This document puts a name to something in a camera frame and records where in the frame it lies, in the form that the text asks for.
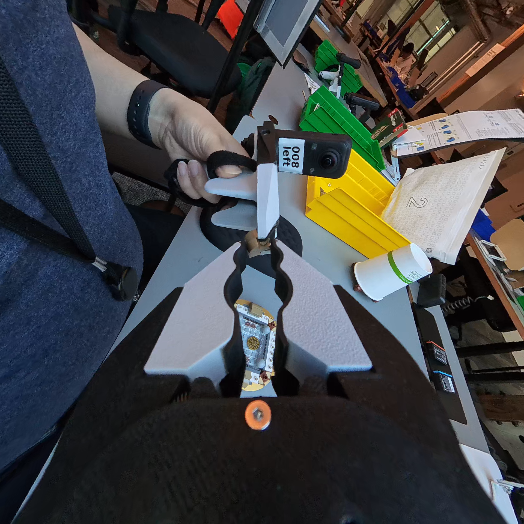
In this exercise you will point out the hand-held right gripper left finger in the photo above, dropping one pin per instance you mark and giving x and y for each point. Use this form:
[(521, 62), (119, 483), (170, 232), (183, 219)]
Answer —
[(192, 327)]

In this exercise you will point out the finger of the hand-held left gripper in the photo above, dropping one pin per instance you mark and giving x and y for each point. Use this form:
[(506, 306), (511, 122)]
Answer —
[(267, 196)]

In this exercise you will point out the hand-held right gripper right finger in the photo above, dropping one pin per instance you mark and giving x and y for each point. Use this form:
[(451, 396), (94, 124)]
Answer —
[(323, 327)]

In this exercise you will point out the small tan lego piece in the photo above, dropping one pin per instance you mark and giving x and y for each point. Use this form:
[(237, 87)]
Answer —
[(258, 244)]

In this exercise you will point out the round tan lego base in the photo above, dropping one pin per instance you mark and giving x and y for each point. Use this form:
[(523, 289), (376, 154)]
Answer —
[(256, 339)]

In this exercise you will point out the person's left forearm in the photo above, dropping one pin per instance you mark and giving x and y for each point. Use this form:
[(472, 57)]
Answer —
[(106, 82)]

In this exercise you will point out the person's left hand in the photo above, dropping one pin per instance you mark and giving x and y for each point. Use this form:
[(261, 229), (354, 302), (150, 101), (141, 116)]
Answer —
[(188, 127)]

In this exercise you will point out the green plastic bin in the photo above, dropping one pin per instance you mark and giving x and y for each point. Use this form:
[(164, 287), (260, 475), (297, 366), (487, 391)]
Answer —
[(329, 57), (339, 123)]

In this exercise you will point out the yellow plastic bin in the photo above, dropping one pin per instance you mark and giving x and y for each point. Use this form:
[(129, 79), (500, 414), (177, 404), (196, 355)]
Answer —
[(360, 221), (364, 176)]

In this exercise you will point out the black round textured pad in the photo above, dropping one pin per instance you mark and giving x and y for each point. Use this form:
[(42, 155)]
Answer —
[(286, 245)]

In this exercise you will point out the white paper cup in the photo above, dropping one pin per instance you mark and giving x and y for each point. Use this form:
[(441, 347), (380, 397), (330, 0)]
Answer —
[(389, 272)]

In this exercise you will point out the dark green bag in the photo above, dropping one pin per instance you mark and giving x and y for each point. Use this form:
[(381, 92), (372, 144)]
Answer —
[(254, 90)]

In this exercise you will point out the black desk mat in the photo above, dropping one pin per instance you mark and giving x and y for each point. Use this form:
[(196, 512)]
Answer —
[(434, 327)]

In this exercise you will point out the small black device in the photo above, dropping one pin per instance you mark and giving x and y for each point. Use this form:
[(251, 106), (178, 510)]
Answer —
[(430, 290)]

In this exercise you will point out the black battery red label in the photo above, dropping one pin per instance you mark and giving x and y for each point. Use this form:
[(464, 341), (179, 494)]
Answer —
[(436, 352)]

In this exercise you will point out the white numbered paper bag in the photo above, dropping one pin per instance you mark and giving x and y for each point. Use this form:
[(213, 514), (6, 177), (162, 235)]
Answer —
[(442, 204)]

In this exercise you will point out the black battery blue label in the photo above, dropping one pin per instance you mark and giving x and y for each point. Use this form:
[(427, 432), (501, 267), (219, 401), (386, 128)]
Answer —
[(444, 382)]

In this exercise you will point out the grey framed monitor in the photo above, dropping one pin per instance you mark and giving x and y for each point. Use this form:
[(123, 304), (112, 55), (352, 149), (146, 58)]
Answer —
[(286, 24)]

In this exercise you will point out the printed instruction sheet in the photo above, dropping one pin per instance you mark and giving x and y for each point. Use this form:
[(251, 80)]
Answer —
[(470, 127)]

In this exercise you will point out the black wrist watch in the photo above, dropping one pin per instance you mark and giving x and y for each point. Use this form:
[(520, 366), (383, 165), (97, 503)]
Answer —
[(139, 110)]

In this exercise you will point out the person's blue shirt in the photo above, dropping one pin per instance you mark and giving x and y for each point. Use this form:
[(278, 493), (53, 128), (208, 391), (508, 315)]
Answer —
[(41, 286)]

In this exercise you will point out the black office chair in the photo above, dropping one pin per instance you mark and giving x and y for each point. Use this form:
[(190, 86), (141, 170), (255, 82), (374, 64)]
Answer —
[(180, 45)]

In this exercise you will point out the white paper sheet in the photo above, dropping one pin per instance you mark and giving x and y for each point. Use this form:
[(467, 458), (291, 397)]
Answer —
[(483, 479)]

